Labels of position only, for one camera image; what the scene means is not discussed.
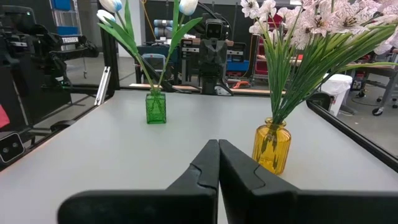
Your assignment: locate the green square glass vase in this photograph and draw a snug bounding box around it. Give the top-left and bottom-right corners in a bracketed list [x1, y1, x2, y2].
[145, 88, 167, 124]

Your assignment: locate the silver aluminium bracket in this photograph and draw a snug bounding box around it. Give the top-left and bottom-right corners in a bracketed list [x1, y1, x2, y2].
[94, 66, 111, 106]

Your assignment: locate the blue storage box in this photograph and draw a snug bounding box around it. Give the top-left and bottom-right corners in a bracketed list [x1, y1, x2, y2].
[226, 58, 251, 73]

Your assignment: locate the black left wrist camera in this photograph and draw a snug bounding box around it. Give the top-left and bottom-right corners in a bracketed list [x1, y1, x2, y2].
[205, 19, 225, 40]

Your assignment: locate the white blossom flower bunch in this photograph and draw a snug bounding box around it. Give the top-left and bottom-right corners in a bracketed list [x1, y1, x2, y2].
[279, 0, 398, 124]
[270, 0, 374, 125]
[241, 0, 282, 124]

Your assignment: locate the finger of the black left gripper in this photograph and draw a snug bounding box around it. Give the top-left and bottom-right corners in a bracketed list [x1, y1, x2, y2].
[201, 54, 216, 78]
[214, 54, 228, 78]

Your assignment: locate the black table frame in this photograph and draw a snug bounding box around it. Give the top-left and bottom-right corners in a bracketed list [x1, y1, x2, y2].
[0, 83, 398, 174]

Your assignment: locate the white trash bin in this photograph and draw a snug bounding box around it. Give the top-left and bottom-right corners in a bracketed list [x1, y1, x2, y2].
[322, 73, 354, 118]

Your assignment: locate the white blue-tinged artificial tulip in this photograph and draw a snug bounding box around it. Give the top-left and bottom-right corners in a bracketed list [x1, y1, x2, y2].
[99, 0, 156, 93]

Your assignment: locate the black table-level camera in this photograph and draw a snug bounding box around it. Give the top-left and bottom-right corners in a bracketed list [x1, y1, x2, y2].
[0, 131, 25, 163]

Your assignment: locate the black frame post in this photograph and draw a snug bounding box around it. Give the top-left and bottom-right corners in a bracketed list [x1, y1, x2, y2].
[98, 0, 121, 91]

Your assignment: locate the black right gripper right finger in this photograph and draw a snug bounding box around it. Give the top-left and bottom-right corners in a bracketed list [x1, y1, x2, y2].
[218, 139, 398, 224]

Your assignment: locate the grey wheeled table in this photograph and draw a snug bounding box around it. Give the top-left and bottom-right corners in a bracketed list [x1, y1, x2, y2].
[351, 52, 398, 118]

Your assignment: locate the red artificial tulip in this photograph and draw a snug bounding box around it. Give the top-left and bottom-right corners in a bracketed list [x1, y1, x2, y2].
[0, 104, 10, 130]

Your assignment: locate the amber ribbed glass vase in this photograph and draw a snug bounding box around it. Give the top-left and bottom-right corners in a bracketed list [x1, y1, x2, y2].
[251, 117, 292, 175]

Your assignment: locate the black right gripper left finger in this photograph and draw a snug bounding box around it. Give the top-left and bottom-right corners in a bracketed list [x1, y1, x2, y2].
[57, 139, 220, 224]

